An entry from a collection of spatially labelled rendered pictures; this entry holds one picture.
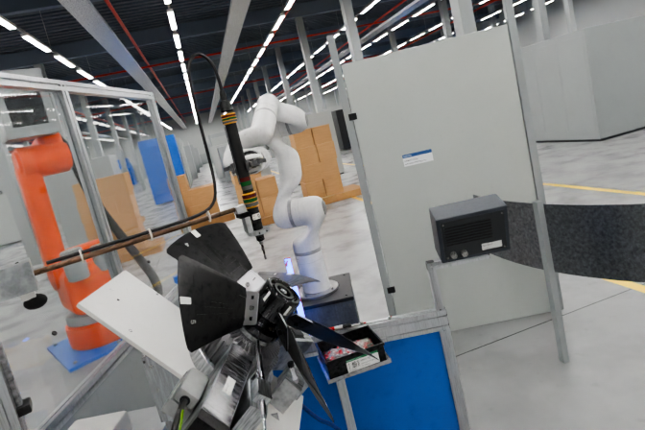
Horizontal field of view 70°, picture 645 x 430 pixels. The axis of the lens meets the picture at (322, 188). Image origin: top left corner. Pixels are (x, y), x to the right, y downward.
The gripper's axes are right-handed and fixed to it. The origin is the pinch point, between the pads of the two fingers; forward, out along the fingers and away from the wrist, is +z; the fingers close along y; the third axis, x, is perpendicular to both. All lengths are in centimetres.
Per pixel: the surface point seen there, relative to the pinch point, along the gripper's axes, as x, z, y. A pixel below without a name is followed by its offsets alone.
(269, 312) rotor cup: -40.2, 15.2, -0.9
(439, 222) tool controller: -37, -29, -58
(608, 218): -71, -94, -150
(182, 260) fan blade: -17.3, 30.4, 12.3
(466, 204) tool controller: -35, -35, -71
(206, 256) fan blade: -23.9, 2.9, 16.4
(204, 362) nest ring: -48, 21, 18
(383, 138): -12, -179, -57
